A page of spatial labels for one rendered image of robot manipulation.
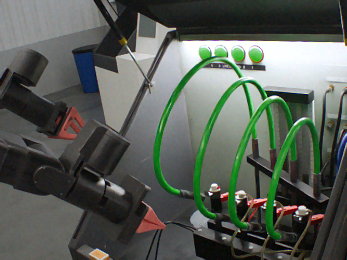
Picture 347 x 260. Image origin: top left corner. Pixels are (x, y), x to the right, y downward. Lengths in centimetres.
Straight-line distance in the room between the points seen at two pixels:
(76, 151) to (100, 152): 3
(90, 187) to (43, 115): 27
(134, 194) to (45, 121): 27
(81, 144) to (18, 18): 700
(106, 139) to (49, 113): 27
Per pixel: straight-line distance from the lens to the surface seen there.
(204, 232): 107
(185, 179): 142
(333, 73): 106
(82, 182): 58
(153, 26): 382
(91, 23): 820
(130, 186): 66
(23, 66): 82
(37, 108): 82
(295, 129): 78
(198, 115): 134
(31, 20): 763
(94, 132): 57
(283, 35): 107
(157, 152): 83
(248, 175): 132
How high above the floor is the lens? 160
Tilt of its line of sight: 20 degrees down
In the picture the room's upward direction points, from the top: 9 degrees counter-clockwise
